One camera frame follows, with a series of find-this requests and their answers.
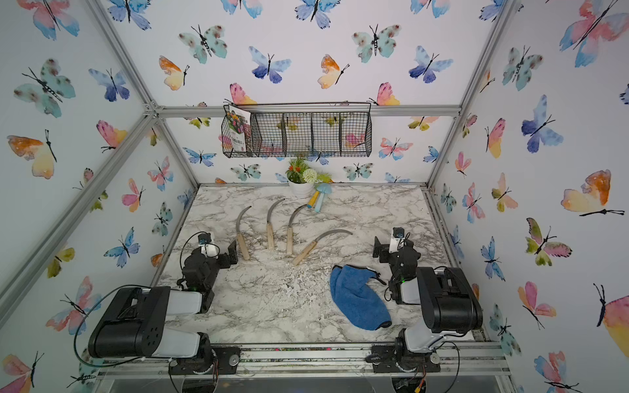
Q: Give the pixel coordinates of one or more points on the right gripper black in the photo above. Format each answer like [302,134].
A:
[384,250]

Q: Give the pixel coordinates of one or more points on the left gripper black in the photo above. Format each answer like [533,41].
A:
[233,259]

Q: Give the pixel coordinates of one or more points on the blue microfiber rag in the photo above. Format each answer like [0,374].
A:
[351,293]

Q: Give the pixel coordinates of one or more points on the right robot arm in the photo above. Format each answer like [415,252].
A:
[449,308]

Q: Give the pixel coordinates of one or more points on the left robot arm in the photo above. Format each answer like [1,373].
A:
[133,325]

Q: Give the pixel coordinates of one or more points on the teal garden trowel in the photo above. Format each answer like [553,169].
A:
[323,190]

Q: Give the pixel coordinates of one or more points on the white pot with plant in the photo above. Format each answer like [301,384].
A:
[303,179]

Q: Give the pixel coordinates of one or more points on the seed packet in basket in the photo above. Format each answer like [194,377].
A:
[239,128]

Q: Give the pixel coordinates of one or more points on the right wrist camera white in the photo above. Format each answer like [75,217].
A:
[398,239]

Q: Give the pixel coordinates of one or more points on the yellow handled garden tool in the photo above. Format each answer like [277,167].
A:
[314,200]

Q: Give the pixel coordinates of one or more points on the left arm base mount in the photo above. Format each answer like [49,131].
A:
[210,360]

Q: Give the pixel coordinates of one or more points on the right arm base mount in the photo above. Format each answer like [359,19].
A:
[396,358]

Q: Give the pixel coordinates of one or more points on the black wire wall basket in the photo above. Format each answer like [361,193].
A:
[311,130]

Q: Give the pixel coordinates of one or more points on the aluminium front rail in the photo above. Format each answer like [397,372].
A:
[352,360]

